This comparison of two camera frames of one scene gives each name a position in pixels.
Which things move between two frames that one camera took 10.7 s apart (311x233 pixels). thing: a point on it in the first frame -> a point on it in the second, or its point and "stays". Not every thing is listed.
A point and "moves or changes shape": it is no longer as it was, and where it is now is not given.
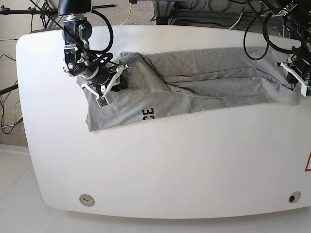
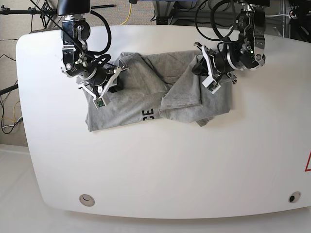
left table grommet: [87, 200] stays
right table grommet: [294, 197] stays
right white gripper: [291, 79] -> [209, 82]
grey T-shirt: [155, 86] moves or changes shape
